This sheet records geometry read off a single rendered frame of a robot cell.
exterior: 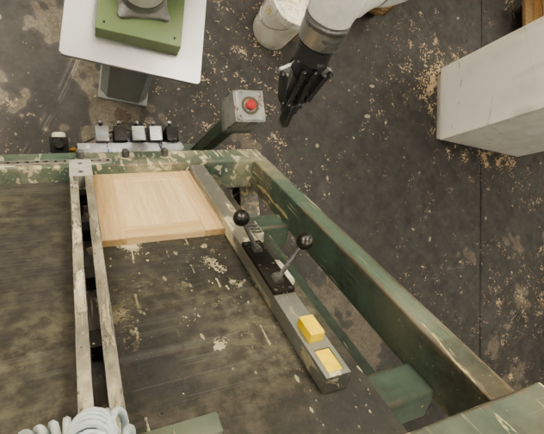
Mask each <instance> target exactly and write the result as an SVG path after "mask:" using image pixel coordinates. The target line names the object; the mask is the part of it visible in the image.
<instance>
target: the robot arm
mask: <svg viewBox="0 0 544 434"><path fill-rule="evenodd" d="M405 1H407V0H309V3H308V5H307V7H306V11H305V14H304V17H303V20H302V22H301V24H300V29H299V35H300V38H299V41H298V43H297V46H296V48H295V52H294V56H293V57H292V58H291V59H290V61H289V64H287V65H282V64H279V65H278V66H277V69H278V71H279V83H278V95H277V96H278V99H279V101H280V104H281V105H282V106H281V115H280V118H279V119H280V122H281V126H282V127H288V126H289V124H290V121H291V120H292V118H293V116H294V115H295V114H296V113H297V111H298V109H302V108H303V107H302V104H303V103H304V104H309V103H310V101H311V100H312V99H313V98H314V97H315V96H316V94H317V93H318V91H319V90H320V89H321V88H322V86H323V85H324V84H325V82H326V81H327V80H328V79H330V78H331V77H332V76H333V72H332V70H331V67H330V66H329V65H328V64H329V63H330V61H331V57H332V55H333V53H335V52H337V51H338V50H339V49H340V47H341V45H342V44H343V41H344V39H345V37H346V35H347V33H348V32H349V30H350V27H351V25H352V23H353V21H354V20H355V19H356V18H360V17H362V16H363V15H364V14H366V13H367V12H369V11H370V10H371V9H374V8H378V7H379V8H384V7H389V6H393V5H396V4H399V3H403V2H405ZM117 16H118V17H119V18H120V19H127V18H137V19H148V20H158V21H161V22H168V21H169V20H170V14H169V12H168V9H167V1H166V0H118V9H117ZM290 70H292V72H293V74H292V79H291V81H290V84H289V86H288V88H287V77H288V76H289V75H288V74H289V72H290Z"/></svg>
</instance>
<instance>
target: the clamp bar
mask: <svg viewBox="0 0 544 434"><path fill-rule="evenodd" d="M69 177H70V186H71V238H72V264H73V290H74V317H75V343H76V369H77V414H78V415H77V416H76V417H75V418H74V419H73V420H72V421H71V423H70V425H69V427H68V429H67V431H66V433H65V434H77V433H78V432H80V431H82V432H81V433H79V434H121V421H120V417H119V415H117V417H116V420H115V422H114V423H113V424H112V419H111V417H110V412H108V411H107V410H106V409H105V408H107V407H108V408H109V409H111V410H112V409H113V408H115V407H117V406H121V407H123V408H124V409H125V410H126V406H125V400H124V394H123V387H122V381H121V370H120V364H119V357H118V351H117V345H116V339H115V333H114V322H113V315H112V309H111V303H110V297H109V291H108V279H107V273H106V267H105V261H104V255H103V248H102V237H101V231H100V225H99V219H98V213H97V206H96V195H95V189H94V181H93V173H92V167H91V161H90V159H88V160H69ZM113 425H114V429H113ZM86 428H93V429H91V430H86V431H85V430H84V429H86ZM94 428H96V429H94ZM97 429H98V430H97Z"/></svg>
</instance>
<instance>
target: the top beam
mask: <svg viewBox="0 0 544 434"><path fill-rule="evenodd" d="M406 434H544V386H543V385H542V384H541V383H539V382H537V383H534V384H531V385H529V386H527V387H523V388H521V389H518V390H516V391H514V392H512V393H509V394H506V395H503V396H501V397H498V398H496V399H494V400H490V401H488V402H486V403H483V404H481V405H478V406H475V407H473V408H470V409H468V410H466V411H463V412H459V413H457V414H455V415H453V416H450V417H448V418H445V419H442V420H439V421H437V422H435V423H433V424H430V425H426V426H425V427H422V428H420V429H417V430H414V431H411V432H409V433H406Z"/></svg>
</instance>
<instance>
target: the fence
mask: <svg viewBox="0 0 544 434"><path fill-rule="evenodd" d="M189 171H190V173H191V175H192V176H193V178H194V179H195V181H196V182H197V184H198V186H199V187H200V189H201V191H202V193H203V194H204V196H205V197H206V198H207V200H208V202H209V203H210V205H211V207H212V208H213V210H214V212H215V213H216V214H217V216H218V217H219V220H220V221H221V223H222V225H223V226H224V228H225V235H226V236H227V238H228V240H229V241H230V243H231V245H232V247H233V249H234V250H235V252H236V253H237V254H238V256H239V258H240V260H241V261H242V263H243V265H244V267H245V268H246V269H247V271H248V273H249V274H250V276H251V278H252V280H253V281H254V283H255V284H256V286H257V288H258V289H259V291H260V293H261V294H262V296H263V298H264V299H265V300H266V302H267V304H268V305H269V308H270V309H271V311H272V313H273V314H274V316H275V317H276V319H277V320H278V322H279V324H280V325H281V328H282V329H283V331H284V332H285V333H286V335H287V337H288V339H289V340H290V342H291V344H292V345H293V347H294V348H295V350H296V352H297V353H298V355H299V357H300V359H301V360H302V362H303V363H304V364H305V366H306V368H307V370H308V372H309V373H310V375H311V377H312V378H313V380H314V381H315V383H316V384H317V386H318V388H319V390H320V392H321V393H322V394H327V393H329V392H332V391H335V390H338V389H341V388H346V387H347V384H348V381H349V376H350V373H351V371H350V369H349V368H348V366H347V365H346V363H345V362H344V361H343V359H342V358H341V357H340V356H339V354H338V353H337V351H336V350H335V348H334V347H333V345H332V344H331V342H330V341H329V339H328V338H327V337H326V336H325V335H324V339H323V340H321V341H318V342H314V343H310V344H309V343H308V341H307V340H306V338H305V336H304V335H303V333H302V332H301V330H300V329H299V327H298V326H297V325H298V320H299V317H302V316H306V315H310V314H309V312H308V311H307V309H306V308H305V306H304V305H303V303H302V302H301V301H300V299H299V297H298V296H297V295H296V293H295V292H293V293H287V294H279V295H273V294H272V292H271V291H270V289H269V287H268V286H267V284H266V283H265V281H264V280H263V278H262V277H261V275H260V274H259V272H258V271H257V268H256V267H255V265H254V264H253V263H252V262H251V260H250V258H249V256H248V255H247V253H246V252H245V250H244V248H243V247H242V242H248V241H250V239H249V237H248V235H247V233H246V231H245V229H244V227H243V226H237V225H236V224H235V223H234V221H233V215H234V213H235V212H236V209H235V208H234V206H233V205H232V204H231V203H230V201H229V200H228V199H227V197H226V195H225V194H224V193H223V191H222V190H221V188H220V187H219V185H218V184H217V183H216V182H215V181H214V179H213V177H212V176H211V175H210V173H209V172H208V170H207V169H206V167H205V166H204V164H194V165H190V166H189ZM327 348H329V349H330V351H331V352H332V354H333V355H334V357H335V358H336V359H337V360H338V362H339V363H340V365H341V366H342V368H343V369H340V370H337V371H334V372H330V373H328V371H327V370H326V368H325V366H324V365H323V364H322V363H321V361H320V360H319V358H318V356H317V355H316V353H315V351H318V350H324V349H327Z"/></svg>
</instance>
